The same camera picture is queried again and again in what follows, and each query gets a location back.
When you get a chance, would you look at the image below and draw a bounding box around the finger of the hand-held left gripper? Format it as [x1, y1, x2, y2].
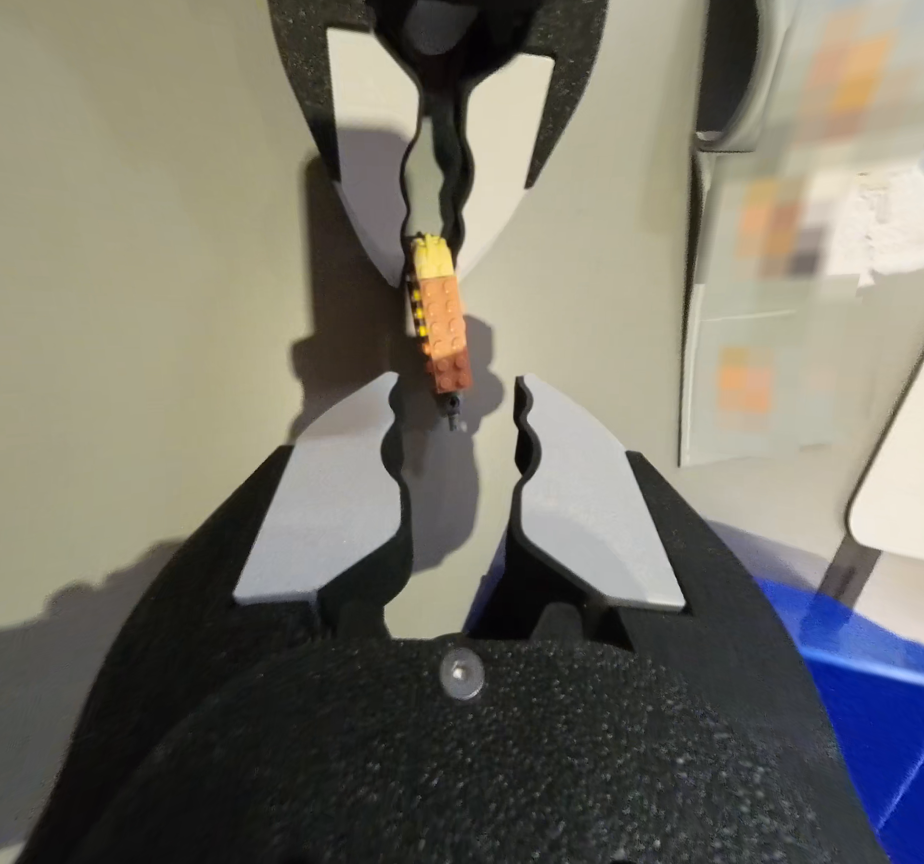
[327, 27, 437, 291]
[433, 54, 557, 282]

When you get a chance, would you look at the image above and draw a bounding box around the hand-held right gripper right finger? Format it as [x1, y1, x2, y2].
[507, 373, 687, 611]

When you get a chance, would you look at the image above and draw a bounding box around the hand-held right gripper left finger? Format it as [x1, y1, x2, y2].
[231, 370, 416, 607]

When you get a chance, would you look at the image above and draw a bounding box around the toy brick model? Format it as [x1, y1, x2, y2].
[406, 231, 475, 433]

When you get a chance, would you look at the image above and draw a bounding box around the blue plastic bin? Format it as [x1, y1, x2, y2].
[465, 574, 924, 864]

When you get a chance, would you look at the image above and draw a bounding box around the grey desk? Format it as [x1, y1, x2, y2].
[0, 0, 924, 858]

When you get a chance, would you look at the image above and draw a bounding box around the instruction booklet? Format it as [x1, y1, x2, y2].
[679, 0, 924, 468]

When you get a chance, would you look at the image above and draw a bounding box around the white rounded board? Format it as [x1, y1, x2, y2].
[845, 355, 924, 562]

